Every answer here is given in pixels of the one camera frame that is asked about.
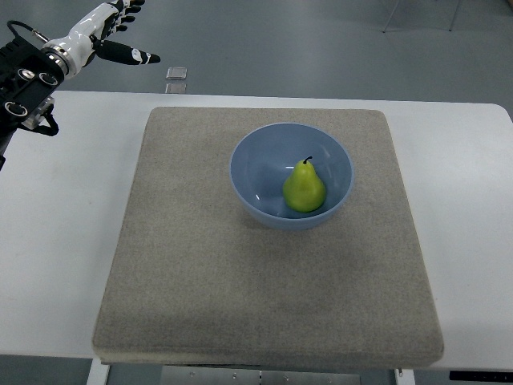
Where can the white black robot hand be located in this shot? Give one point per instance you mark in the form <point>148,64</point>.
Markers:
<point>88,39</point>

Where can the green pear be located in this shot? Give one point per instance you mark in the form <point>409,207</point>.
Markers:
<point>303,190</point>

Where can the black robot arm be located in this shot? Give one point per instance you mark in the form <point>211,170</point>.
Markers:
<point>29,76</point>

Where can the upper metal floor plate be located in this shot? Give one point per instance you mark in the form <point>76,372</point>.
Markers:
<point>177,73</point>

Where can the metal floor plate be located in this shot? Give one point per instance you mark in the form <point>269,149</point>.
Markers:
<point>177,73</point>
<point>176,88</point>

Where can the lower metal floor plate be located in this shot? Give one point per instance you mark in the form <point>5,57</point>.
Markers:
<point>176,88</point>

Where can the grey felt mat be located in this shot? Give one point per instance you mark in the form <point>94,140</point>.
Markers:
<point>196,281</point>

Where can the metal chair legs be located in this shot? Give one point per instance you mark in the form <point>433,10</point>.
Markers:
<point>405,15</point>

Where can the white table frame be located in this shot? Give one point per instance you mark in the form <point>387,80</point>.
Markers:
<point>99,374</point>

